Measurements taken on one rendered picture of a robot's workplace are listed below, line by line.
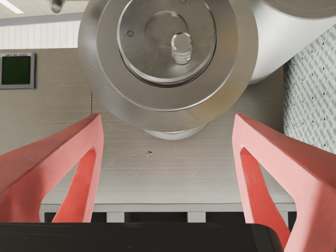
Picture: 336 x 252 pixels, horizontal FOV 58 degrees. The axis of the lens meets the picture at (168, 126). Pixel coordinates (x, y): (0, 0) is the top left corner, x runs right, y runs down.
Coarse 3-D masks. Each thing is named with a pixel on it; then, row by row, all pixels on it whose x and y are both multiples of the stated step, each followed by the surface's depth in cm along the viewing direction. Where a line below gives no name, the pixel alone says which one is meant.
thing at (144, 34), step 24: (144, 0) 23; (168, 0) 23; (192, 0) 23; (120, 24) 23; (144, 24) 23; (168, 24) 23; (192, 24) 23; (120, 48) 23; (144, 48) 23; (168, 48) 23; (192, 48) 22; (144, 72) 22; (168, 72) 22; (192, 72) 22
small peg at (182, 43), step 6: (174, 36) 20; (180, 36) 20; (186, 36) 20; (174, 42) 20; (180, 42) 20; (186, 42) 20; (192, 42) 20; (174, 48) 20; (180, 48) 20; (186, 48) 20; (174, 54) 21; (180, 54) 20; (186, 54) 20; (174, 60) 22; (180, 60) 22; (186, 60) 22
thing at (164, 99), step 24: (120, 0) 24; (216, 0) 24; (216, 24) 24; (96, 48) 24; (216, 48) 24; (120, 72) 24; (216, 72) 24; (144, 96) 24; (168, 96) 24; (192, 96) 24
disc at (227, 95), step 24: (96, 0) 25; (240, 0) 25; (96, 24) 25; (240, 24) 25; (240, 48) 24; (96, 72) 25; (240, 72) 24; (96, 96) 25; (120, 96) 24; (216, 96) 24; (144, 120) 24; (168, 120) 24; (192, 120) 24
